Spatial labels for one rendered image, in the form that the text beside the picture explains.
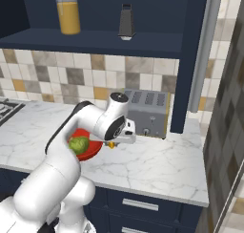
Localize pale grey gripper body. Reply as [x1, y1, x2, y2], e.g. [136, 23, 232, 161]
[89, 133, 138, 145]

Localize long grey cabinet door handle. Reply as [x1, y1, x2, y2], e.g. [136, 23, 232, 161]
[187, 0, 224, 114]

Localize grey toaster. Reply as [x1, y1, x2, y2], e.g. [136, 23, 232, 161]
[123, 88, 172, 140]

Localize orange juice bottle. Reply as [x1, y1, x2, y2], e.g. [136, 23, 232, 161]
[53, 0, 82, 36]

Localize green lettuce salad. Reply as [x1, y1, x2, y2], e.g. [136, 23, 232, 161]
[68, 136, 91, 156]

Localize dark grey cheese grater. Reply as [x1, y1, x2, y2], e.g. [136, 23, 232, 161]
[117, 3, 137, 42]

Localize dark blue drawer front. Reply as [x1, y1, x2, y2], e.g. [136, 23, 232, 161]
[108, 212, 179, 233]
[107, 188, 184, 222]

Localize reflective grey fridge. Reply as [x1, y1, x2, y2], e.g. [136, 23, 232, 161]
[194, 0, 244, 233]

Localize grey drawer handle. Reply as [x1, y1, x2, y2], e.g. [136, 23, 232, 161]
[121, 198, 160, 212]
[121, 226, 149, 233]

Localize dark blue cabinet door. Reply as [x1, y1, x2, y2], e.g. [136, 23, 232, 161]
[169, 0, 211, 135]

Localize dark blue open cabinet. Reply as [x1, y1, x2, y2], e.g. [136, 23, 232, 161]
[0, 0, 185, 60]

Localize black hob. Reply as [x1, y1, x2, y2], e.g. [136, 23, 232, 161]
[0, 97, 27, 128]

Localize red salad bowl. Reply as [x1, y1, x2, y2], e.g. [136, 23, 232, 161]
[68, 128, 105, 162]

